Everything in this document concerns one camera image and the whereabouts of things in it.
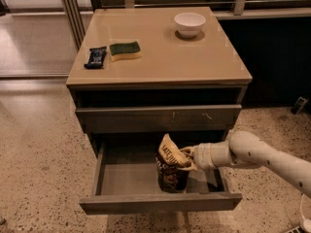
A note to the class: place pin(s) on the green yellow sponge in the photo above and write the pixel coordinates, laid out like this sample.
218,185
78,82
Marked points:
122,51

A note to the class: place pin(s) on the open middle drawer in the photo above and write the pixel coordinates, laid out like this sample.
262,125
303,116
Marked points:
125,182

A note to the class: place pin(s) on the dark blue snack bar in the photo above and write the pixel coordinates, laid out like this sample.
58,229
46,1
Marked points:
96,58

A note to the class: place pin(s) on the brown chip bag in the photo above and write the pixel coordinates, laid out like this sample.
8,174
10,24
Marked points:
167,157

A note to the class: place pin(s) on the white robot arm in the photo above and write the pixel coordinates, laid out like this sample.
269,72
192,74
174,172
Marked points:
246,150

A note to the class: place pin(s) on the small dark floor object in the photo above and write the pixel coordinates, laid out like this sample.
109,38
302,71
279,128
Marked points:
299,105

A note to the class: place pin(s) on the grey drawer cabinet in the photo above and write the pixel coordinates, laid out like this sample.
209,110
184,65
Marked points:
171,71

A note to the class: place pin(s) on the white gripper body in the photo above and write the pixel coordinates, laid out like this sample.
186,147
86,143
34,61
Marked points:
203,156

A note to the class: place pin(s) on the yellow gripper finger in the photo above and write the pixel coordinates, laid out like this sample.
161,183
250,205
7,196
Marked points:
188,151
191,167

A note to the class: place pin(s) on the white ceramic bowl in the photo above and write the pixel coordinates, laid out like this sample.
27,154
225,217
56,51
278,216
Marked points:
188,25

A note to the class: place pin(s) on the closed upper drawer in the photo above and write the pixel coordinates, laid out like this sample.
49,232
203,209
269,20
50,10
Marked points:
158,119

